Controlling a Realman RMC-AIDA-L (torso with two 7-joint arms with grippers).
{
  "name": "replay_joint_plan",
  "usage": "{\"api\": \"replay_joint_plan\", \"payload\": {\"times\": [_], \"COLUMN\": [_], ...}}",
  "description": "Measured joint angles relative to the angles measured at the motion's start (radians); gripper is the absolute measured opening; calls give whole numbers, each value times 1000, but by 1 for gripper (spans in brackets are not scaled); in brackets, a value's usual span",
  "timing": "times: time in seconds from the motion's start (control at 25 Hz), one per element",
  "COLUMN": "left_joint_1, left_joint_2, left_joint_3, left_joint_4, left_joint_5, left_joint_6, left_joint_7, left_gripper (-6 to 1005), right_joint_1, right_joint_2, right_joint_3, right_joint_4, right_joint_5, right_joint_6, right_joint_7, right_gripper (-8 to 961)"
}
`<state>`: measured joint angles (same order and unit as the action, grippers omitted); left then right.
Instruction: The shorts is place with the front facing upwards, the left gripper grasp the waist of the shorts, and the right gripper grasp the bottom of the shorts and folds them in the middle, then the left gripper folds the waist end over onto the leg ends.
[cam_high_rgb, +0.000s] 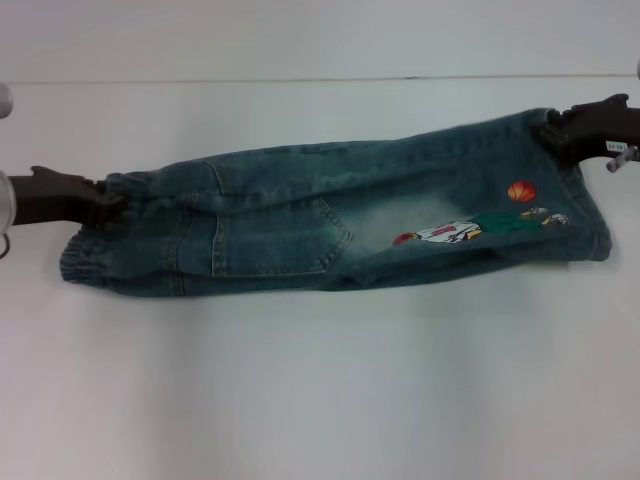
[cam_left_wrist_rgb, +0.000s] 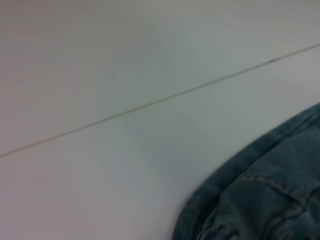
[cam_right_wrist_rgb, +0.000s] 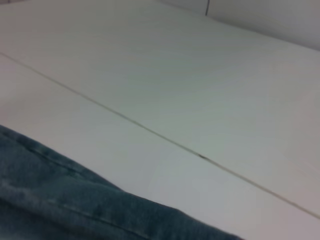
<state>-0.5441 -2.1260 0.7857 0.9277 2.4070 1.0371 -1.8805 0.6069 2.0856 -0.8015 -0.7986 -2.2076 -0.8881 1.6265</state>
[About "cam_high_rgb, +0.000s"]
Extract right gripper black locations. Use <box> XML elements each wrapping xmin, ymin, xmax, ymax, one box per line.
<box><xmin>528</xmin><ymin>92</ymin><xmax>640</xmax><ymax>163</ymax></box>

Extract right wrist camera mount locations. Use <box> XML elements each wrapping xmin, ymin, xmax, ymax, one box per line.
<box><xmin>603</xmin><ymin>140</ymin><xmax>640</xmax><ymax>175</ymax></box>

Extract blue denim shorts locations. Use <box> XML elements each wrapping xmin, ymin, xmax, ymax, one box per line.
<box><xmin>58</xmin><ymin>106</ymin><xmax>614</xmax><ymax>298</ymax></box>

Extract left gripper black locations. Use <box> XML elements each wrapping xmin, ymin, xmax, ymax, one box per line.
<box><xmin>9</xmin><ymin>165</ymin><xmax>127</xmax><ymax>227</ymax></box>

